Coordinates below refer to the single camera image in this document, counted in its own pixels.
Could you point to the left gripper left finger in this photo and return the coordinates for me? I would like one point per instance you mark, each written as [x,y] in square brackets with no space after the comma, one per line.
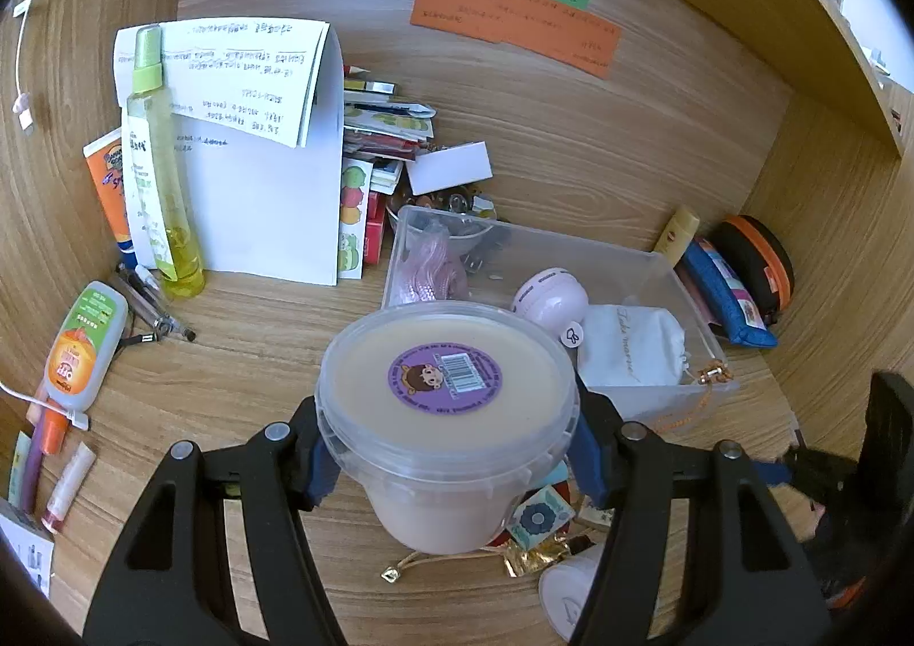
[167,580]

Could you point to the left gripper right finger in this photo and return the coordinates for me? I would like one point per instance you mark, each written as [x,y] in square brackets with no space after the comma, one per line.
[745,579]

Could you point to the floral patterned eraser block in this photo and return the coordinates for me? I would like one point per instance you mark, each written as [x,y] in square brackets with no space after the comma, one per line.
[538,517]

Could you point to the white cloth pouch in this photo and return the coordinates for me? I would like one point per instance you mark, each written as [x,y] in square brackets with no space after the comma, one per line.
[631,347]

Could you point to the cream slime tub purple label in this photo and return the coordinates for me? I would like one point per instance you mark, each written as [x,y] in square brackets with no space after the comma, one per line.
[446,413]

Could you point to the pink lip balm stick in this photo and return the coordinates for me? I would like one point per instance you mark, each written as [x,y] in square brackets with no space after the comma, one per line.
[67,487]

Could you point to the white 4B eraser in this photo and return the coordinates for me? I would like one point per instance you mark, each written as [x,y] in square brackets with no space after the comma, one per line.
[589,515]

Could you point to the white round lid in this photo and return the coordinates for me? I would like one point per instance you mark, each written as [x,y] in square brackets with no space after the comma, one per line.
[563,589]

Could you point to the orange marker pen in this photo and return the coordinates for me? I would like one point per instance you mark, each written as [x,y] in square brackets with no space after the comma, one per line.
[47,439]

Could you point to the gold foil ribbon bow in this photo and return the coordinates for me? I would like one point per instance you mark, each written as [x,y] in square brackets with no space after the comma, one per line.
[516,561]

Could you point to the orange green glue bottle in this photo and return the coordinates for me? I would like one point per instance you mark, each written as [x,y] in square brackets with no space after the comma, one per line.
[84,347]

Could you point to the blue patchwork pencil pouch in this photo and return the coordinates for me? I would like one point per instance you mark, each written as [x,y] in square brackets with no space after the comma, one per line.
[732,309]

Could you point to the clear plastic storage bin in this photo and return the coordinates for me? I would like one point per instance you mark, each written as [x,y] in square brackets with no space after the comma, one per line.
[493,273]

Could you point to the black orange zip case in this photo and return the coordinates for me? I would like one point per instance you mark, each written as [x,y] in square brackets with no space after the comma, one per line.
[759,261]

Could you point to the pink round ball gadget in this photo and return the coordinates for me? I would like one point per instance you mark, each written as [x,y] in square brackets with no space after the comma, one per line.
[554,300]

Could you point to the cream lotion tube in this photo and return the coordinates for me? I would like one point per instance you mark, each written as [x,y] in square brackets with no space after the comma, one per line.
[677,234]

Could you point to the yellow spray bottle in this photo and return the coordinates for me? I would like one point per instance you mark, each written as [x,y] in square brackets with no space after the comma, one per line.
[148,125]

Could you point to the orange sunscreen tube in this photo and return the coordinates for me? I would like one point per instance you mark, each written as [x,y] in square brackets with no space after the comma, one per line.
[104,159]

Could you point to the fruit pattern card box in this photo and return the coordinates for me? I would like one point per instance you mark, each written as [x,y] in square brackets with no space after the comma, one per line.
[353,205]

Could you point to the glass bowl with trinkets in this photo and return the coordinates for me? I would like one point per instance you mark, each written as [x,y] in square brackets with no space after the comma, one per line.
[465,233]

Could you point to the white folded paper stand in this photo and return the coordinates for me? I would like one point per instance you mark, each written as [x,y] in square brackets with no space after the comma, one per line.
[258,115]

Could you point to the stack of books and cards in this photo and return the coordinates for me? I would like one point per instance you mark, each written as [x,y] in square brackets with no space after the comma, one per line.
[383,127]

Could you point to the small white cardboard box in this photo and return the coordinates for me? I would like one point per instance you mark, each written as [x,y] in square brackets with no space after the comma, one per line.
[450,167]

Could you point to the orange sticky note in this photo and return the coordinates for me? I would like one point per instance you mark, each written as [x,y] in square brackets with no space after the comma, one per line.
[547,27]

